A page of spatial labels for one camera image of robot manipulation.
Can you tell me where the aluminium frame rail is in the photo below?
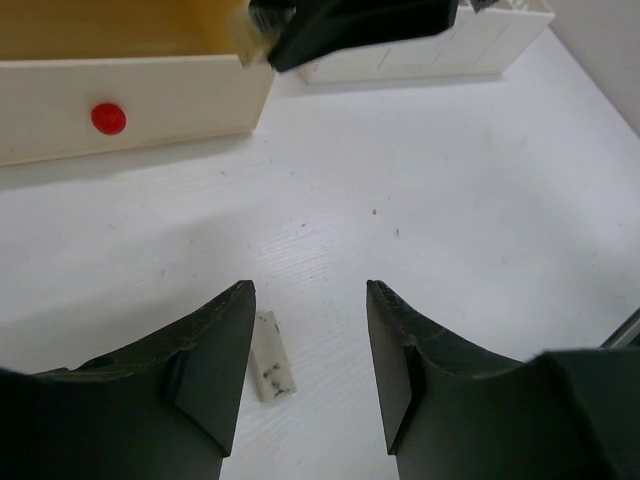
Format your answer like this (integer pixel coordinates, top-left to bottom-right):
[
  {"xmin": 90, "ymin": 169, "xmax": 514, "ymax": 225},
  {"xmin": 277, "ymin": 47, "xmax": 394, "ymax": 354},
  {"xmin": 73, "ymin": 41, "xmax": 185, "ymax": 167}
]
[{"xmin": 601, "ymin": 308, "xmax": 640, "ymax": 348}]

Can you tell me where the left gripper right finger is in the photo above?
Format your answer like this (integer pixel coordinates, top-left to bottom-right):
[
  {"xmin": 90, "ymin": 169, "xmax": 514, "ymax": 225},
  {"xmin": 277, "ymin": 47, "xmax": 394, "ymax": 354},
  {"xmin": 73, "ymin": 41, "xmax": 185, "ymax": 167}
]
[{"xmin": 366, "ymin": 280, "xmax": 639, "ymax": 479}]

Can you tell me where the white plastic strip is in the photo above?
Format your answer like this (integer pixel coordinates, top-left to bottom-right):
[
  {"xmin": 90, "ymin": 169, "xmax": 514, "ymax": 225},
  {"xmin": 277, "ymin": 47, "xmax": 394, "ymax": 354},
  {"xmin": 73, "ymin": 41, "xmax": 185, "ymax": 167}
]
[{"xmin": 250, "ymin": 311, "xmax": 297, "ymax": 403}]

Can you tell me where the cream drawer cabinet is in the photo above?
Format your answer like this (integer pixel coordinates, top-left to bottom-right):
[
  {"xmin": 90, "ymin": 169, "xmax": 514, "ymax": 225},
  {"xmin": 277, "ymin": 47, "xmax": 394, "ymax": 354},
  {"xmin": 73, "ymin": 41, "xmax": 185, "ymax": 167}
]
[{"xmin": 1, "ymin": 1, "xmax": 274, "ymax": 165}]

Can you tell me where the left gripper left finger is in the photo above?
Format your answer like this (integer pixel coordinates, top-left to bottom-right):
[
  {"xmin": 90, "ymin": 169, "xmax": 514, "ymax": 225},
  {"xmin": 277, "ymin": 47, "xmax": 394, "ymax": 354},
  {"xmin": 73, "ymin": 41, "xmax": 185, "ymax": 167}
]
[{"xmin": 1, "ymin": 280, "xmax": 255, "ymax": 479}]

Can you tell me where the white file organizer rack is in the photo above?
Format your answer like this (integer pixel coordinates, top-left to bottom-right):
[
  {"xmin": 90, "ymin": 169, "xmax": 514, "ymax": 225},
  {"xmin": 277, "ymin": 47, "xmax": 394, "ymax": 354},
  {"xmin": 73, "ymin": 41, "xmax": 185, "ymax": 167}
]
[{"xmin": 298, "ymin": 0, "xmax": 555, "ymax": 84}]

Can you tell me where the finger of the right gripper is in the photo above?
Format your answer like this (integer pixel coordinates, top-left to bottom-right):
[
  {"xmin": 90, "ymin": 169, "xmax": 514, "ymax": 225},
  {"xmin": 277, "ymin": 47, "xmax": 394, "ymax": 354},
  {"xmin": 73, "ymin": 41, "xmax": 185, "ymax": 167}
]
[
  {"xmin": 249, "ymin": 0, "xmax": 296, "ymax": 33},
  {"xmin": 267, "ymin": 0, "xmax": 458, "ymax": 73}
]

